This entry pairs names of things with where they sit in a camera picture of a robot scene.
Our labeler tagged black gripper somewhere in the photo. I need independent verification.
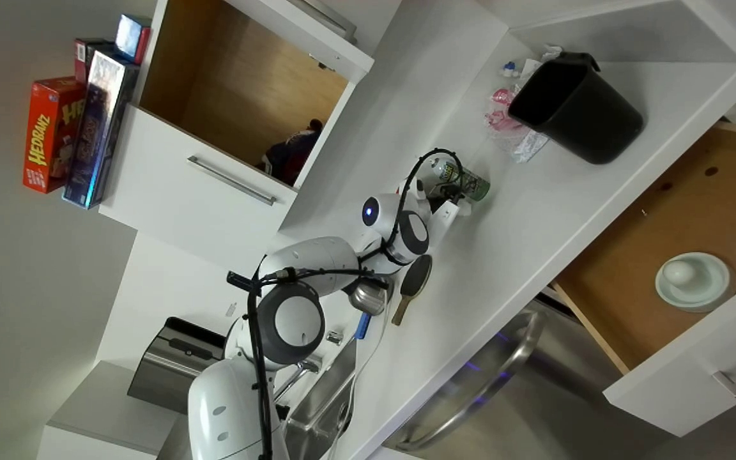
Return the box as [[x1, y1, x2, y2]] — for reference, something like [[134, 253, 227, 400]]
[[415, 154, 463, 213]]

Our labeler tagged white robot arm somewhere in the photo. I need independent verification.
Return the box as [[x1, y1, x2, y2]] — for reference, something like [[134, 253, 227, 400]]
[[187, 149, 469, 460]]

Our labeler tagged black plastic bin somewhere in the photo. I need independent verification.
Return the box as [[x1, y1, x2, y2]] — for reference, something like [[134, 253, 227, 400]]
[[510, 53, 644, 164]]

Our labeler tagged pink plastic wrapper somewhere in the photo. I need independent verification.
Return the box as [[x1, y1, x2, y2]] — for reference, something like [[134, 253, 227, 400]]
[[486, 58, 548, 164]]

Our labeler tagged black spoon utensil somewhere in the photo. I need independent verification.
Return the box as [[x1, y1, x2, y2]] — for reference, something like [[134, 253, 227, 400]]
[[391, 255, 433, 324]]

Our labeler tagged stainless steel sink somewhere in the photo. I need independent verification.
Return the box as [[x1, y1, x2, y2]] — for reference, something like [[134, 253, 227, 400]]
[[383, 306, 558, 455]]

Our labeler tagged open wooden drawer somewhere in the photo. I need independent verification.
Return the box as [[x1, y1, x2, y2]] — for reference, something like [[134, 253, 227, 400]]
[[555, 122, 736, 437]]

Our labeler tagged white bowl in drawer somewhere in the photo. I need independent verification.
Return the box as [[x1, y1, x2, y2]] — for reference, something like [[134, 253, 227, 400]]
[[654, 251, 735, 312]]

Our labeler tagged small blue box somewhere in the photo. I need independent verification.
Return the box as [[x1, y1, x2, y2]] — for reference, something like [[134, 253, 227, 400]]
[[116, 16, 151, 63]]

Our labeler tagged blue game box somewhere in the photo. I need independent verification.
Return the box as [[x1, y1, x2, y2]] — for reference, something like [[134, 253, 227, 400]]
[[65, 50, 138, 209]]

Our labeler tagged dark red box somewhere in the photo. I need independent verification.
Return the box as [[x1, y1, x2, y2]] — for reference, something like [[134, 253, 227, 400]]
[[74, 39, 120, 81]]

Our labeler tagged red game box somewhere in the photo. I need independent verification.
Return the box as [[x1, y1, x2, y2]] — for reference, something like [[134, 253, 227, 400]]
[[24, 77, 88, 195]]

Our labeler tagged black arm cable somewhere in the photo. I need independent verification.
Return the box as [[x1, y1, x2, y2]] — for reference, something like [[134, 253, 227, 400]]
[[225, 146, 466, 460]]

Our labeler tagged white open wall cabinet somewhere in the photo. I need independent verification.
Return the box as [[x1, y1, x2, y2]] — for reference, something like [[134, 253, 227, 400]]
[[100, 0, 374, 233]]

